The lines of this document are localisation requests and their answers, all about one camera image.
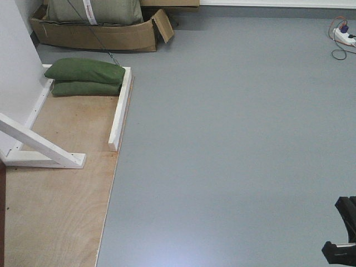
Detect plywood base board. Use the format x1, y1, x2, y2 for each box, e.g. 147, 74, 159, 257
3, 76, 135, 267

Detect green sandbag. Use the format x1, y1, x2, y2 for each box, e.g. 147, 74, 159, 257
51, 81, 121, 97
44, 58, 125, 84

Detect upper green sandbag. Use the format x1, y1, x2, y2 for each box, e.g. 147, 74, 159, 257
44, 58, 125, 84

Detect far white wooden edge rail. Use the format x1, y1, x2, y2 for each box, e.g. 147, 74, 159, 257
108, 67, 133, 152

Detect black robot gripper part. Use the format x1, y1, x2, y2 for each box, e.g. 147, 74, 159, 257
322, 196, 356, 265

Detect thin dark cord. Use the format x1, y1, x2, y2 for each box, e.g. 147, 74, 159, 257
65, 0, 122, 67

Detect white door frame panel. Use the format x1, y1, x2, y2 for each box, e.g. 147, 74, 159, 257
0, 0, 53, 164

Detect grey-green woven sack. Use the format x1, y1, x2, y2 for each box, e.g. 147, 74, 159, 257
47, 0, 144, 26

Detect lower green sandbag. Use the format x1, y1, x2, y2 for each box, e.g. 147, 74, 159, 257
51, 81, 121, 97

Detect far white wooden brace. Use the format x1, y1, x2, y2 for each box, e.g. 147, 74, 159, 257
1, 113, 86, 169

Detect flattened brown cardboard box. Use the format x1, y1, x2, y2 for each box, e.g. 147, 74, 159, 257
30, 5, 174, 52

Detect brown wooden door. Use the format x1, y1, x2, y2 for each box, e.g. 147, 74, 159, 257
0, 161, 6, 267

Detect orange cable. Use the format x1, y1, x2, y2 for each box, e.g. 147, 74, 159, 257
327, 16, 356, 61

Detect white power strip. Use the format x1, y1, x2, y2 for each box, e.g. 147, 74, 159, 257
333, 28, 355, 47

